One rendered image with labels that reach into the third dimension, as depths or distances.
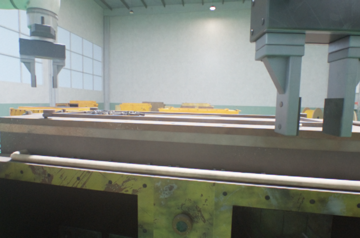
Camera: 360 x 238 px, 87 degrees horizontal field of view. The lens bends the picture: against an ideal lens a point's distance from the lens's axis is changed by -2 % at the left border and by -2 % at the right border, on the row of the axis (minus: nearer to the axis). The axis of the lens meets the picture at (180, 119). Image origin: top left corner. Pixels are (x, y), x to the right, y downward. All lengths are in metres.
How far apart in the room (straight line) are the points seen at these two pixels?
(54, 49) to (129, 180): 0.51
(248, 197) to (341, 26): 0.41
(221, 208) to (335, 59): 0.41
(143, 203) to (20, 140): 0.51
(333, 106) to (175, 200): 0.42
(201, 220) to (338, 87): 0.44
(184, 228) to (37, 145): 0.56
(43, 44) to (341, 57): 0.78
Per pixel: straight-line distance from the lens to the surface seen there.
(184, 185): 0.53
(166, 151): 0.59
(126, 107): 9.95
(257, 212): 0.90
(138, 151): 0.62
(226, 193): 0.53
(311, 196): 0.58
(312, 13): 0.24
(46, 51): 0.82
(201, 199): 0.54
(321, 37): 0.26
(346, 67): 0.26
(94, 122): 0.67
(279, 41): 0.22
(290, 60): 0.23
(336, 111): 0.26
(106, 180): 0.60
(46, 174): 0.72
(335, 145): 0.65
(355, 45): 0.27
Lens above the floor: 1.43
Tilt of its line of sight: 5 degrees down
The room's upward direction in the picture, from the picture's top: 1 degrees clockwise
